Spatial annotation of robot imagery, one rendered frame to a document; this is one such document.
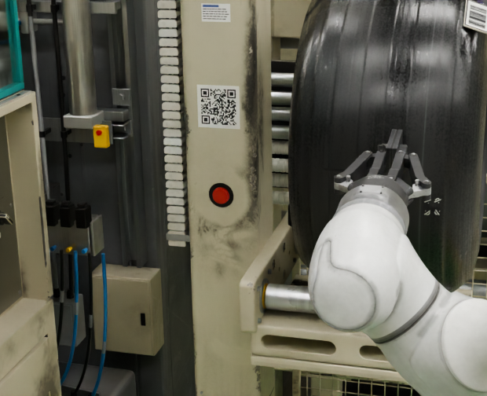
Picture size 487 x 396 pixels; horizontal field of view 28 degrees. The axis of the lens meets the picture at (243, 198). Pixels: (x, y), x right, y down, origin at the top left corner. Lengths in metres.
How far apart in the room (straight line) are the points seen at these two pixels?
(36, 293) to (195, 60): 0.49
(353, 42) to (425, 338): 0.55
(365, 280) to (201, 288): 0.81
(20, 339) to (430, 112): 0.76
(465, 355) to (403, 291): 0.09
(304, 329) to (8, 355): 0.49
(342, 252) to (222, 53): 0.69
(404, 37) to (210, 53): 0.36
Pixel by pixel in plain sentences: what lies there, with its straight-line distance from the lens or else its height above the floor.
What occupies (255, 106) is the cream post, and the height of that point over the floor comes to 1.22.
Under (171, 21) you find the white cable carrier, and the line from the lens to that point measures 1.70.
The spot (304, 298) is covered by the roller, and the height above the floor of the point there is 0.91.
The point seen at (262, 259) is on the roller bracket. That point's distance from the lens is 1.75.
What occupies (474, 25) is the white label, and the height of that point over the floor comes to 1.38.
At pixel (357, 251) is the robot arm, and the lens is 1.05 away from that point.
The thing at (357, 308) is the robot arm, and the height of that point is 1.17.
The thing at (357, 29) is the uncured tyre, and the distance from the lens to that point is 1.51.
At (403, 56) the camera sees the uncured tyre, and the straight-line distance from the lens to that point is 1.48.
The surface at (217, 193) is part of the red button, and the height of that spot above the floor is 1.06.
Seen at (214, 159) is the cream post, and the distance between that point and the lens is 1.72.
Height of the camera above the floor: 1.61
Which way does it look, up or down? 19 degrees down
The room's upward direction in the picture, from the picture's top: 1 degrees counter-clockwise
